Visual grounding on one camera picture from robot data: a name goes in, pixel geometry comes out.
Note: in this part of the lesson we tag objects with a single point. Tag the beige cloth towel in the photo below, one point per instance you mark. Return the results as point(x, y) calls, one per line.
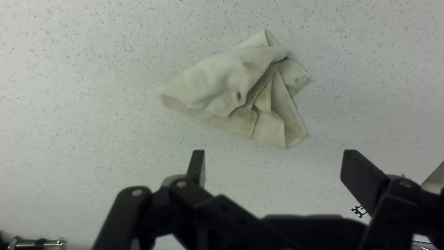
point(231, 87)

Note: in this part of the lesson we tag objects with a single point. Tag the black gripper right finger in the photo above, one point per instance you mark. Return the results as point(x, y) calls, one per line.
point(397, 212)

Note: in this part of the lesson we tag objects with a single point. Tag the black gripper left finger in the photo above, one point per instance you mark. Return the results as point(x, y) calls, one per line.
point(153, 216)

